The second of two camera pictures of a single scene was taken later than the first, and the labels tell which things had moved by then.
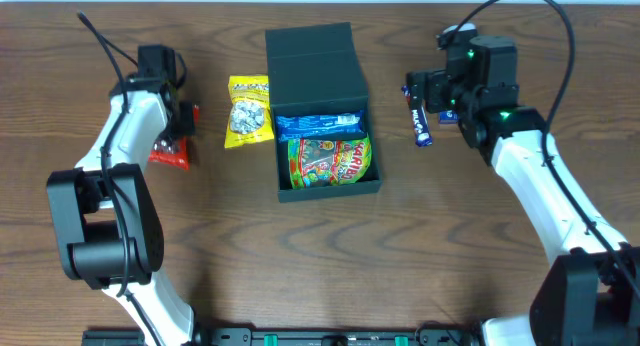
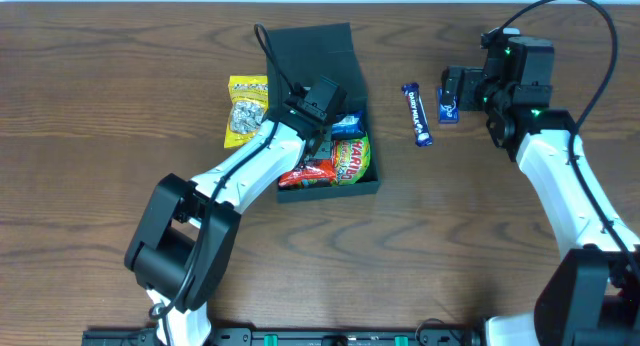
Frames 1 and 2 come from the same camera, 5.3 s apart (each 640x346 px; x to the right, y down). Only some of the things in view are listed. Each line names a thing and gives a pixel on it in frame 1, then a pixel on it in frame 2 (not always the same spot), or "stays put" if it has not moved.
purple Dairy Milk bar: (420, 121) stays put
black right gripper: (417, 87) → (452, 86)
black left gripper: (185, 121) → (323, 146)
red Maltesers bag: (176, 151) → (317, 173)
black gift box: (316, 69) stays put
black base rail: (282, 336) stays put
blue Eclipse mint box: (448, 117) stays put
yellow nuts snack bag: (250, 119) stays put
